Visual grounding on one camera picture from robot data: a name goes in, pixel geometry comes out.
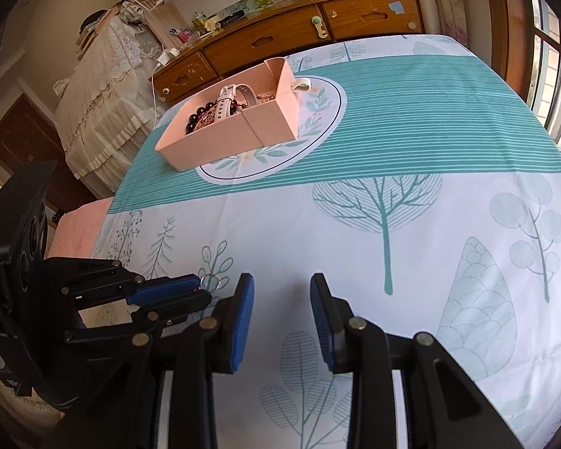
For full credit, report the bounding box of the window frame with grille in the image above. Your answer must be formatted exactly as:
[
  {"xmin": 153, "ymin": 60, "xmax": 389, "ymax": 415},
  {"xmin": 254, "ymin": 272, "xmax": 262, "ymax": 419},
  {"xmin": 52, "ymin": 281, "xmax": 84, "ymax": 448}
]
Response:
[{"xmin": 488, "ymin": 0, "xmax": 561, "ymax": 152}]

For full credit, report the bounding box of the black bead bracelet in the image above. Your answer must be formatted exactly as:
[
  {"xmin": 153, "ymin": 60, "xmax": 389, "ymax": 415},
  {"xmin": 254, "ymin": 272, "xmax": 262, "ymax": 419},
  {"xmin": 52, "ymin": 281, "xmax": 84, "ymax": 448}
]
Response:
[{"xmin": 184, "ymin": 100, "xmax": 219, "ymax": 136}]

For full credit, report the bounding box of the pink blanket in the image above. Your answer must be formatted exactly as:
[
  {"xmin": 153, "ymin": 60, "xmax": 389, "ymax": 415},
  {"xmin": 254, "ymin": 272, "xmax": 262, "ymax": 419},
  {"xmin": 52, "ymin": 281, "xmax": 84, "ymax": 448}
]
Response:
[{"xmin": 45, "ymin": 198, "xmax": 112, "ymax": 259}]

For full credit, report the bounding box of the lace covered piano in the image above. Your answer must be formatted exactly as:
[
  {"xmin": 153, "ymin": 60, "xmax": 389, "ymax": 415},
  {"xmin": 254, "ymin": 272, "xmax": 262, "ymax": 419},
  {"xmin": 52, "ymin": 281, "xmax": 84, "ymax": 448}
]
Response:
[{"xmin": 55, "ymin": 15, "xmax": 167, "ymax": 199}]

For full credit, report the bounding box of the tree print tablecloth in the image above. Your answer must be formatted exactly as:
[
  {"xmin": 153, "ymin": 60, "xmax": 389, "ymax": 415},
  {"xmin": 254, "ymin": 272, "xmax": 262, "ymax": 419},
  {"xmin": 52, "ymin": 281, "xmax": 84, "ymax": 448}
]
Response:
[{"xmin": 94, "ymin": 36, "xmax": 561, "ymax": 448}]

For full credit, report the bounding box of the pink jewelry box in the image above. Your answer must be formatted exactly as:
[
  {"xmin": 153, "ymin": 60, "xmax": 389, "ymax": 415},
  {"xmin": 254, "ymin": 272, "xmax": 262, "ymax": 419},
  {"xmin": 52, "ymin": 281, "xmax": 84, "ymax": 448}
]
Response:
[{"xmin": 155, "ymin": 58, "xmax": 311, "ymax": 171}]

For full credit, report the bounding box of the wooden desk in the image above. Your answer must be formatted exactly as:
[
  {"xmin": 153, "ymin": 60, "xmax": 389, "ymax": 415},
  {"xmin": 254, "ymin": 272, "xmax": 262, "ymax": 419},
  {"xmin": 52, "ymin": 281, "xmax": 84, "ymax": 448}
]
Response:
[{"xmin": 152, "ymin": 0, "xmax": 424, "ymax": 106}]

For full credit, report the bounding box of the pink smart watch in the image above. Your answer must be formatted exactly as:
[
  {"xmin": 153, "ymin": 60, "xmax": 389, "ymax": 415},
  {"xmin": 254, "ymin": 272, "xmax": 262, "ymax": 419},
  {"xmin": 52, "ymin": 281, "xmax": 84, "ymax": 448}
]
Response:
[{"xmin": 214, "ymin": 84, "xmax": 258, "ymax": 120}]

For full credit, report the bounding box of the white charger with cable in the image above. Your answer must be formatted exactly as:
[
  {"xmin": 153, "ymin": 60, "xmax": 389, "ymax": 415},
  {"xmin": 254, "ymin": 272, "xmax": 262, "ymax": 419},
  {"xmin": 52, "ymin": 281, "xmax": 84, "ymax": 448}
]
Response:
[{"xmin": 150, "ymin": 48, "xmax": 180, "ymax": 123}]

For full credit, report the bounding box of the black flashlight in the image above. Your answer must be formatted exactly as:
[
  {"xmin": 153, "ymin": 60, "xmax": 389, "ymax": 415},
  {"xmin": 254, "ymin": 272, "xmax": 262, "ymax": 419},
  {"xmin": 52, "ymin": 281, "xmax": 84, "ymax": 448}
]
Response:
[{"xmin": 215, "ymin": 10, "xmax": 246, "ymax": 30}]

